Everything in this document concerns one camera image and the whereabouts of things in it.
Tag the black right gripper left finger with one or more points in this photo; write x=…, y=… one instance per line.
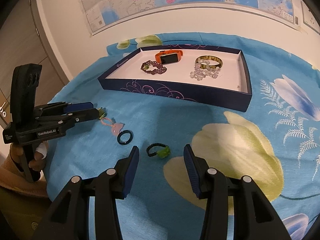
x=68, y=215

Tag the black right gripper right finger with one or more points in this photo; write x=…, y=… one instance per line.
x=254, y=216

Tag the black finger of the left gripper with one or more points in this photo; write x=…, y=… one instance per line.
x=78, y=115

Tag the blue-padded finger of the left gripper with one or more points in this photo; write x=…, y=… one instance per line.
x=78, y=107

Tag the orange smart watch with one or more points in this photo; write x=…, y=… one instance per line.
x=169, y=56

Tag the brown sleeved left forearm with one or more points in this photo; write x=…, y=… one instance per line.
x=22, y=203

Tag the dark blue jewelry tray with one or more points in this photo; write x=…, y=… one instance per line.
x=212, y=75

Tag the person's left hand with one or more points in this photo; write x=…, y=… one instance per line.
x=37, y=164

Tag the blue floral bed sheet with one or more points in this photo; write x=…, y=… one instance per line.
x=276, y=141

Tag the brown wardrobe door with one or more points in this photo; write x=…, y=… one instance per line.
x=24, y=41

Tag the white wall socket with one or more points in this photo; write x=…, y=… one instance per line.
x=309, y=19

